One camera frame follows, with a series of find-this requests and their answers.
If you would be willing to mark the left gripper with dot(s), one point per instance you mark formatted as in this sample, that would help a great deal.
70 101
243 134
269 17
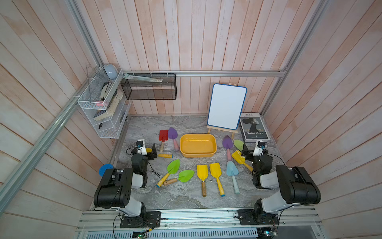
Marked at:
149 155

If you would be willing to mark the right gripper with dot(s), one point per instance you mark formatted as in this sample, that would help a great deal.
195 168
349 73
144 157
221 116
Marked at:
244 152

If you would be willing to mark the light green shovel wooden handle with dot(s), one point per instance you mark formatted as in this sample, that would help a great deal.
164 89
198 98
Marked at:
238 144

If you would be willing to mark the purple shovel pink handle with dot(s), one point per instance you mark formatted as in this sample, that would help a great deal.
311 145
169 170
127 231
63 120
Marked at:
227 144
172 134

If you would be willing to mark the yellow storage box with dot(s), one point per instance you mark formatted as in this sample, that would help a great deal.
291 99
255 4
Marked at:
198 145

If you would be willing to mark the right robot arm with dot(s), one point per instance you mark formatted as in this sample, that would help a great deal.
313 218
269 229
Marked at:
293 185

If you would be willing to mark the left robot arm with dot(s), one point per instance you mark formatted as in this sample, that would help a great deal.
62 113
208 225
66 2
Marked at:
114 189

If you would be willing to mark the light blue shovel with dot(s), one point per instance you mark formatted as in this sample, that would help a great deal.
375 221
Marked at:
232 171

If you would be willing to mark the yellow scoop left blue tip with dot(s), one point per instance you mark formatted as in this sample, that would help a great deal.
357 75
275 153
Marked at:
164 155

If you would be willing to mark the black and white book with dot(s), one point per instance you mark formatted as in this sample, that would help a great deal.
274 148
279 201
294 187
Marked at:
253 128

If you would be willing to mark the wooden easel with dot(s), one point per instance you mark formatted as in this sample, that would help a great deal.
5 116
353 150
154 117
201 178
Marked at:
233 132

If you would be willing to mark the blue-lid tube container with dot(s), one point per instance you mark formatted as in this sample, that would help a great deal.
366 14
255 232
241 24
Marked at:
107 168

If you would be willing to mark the black mesh basket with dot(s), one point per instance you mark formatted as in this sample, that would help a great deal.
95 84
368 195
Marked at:
167 90

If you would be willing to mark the light green ruler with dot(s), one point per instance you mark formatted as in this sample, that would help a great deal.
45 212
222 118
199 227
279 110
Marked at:
136 79

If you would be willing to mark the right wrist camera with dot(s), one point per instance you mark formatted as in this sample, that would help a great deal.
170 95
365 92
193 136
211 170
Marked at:
259 147

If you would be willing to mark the red shovel wooden handle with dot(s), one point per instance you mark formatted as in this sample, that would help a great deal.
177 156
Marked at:
163 136

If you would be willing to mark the green shovel yellow handle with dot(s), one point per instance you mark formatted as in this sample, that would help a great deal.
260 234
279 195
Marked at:
172 168

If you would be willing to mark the yellow scoop blue-tipped handle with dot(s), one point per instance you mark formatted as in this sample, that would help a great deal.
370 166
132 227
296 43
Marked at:
216 173

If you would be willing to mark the yellow scoop wooden handle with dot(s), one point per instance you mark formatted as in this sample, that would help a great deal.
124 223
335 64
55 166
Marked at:
202 171

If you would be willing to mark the whiteboard blue frame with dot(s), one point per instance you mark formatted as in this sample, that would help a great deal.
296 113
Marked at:
226 105

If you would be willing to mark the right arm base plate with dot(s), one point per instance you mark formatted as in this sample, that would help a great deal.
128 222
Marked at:
252 217

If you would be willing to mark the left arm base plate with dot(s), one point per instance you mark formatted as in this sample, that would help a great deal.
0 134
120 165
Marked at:
150 219

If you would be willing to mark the white wire shelf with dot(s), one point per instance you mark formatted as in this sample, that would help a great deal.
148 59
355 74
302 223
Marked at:
109 127

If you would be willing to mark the books in wire shelf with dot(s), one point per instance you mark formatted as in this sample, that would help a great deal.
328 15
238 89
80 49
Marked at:
105 109

